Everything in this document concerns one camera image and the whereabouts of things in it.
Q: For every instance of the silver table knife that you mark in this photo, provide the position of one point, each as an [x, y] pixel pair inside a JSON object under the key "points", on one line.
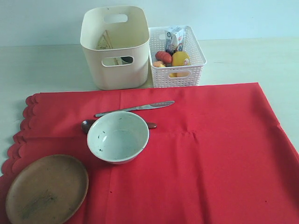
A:
{"points": [[141, 107]]}

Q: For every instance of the white ceramic bowl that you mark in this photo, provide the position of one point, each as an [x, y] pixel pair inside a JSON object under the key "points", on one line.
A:
{"points": [[118, 137]]}

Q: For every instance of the yellow cheese wedge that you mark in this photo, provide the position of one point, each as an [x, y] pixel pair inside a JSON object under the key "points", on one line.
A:
{"points": [[171, 75]]}

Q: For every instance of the fried chicken nugget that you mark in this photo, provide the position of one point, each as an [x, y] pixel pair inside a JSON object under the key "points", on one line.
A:
{"points": [[158, 64]]}

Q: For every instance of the red sausage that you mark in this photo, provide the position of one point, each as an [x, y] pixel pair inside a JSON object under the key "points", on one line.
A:
{"points": [[163, 56]]}

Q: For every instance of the stainless steel cup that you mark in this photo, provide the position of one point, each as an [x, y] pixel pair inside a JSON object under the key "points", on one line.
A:
{"points": [[127, 60]]}

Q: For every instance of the yellow lemon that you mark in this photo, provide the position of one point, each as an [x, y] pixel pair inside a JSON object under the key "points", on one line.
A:
{"points": [[180, 58]]}

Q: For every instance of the dark wooden spoon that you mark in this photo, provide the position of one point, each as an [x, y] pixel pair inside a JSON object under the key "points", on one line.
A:
{"points": [[86, 125]]}

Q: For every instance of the small milk carton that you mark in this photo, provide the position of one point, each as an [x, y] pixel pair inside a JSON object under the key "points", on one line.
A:
{"points": [[174, 39]]}

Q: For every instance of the brown wooden plate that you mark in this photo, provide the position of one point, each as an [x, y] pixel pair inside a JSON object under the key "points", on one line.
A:
{"points": [[48, 191]]}

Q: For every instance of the white woven plastic basket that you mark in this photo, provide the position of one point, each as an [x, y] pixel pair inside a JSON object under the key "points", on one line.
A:
{"points": [[188, 75]]}

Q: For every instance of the large cream plastic bin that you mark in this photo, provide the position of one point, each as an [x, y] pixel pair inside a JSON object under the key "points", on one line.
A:
{"points": [[128, 30]]}

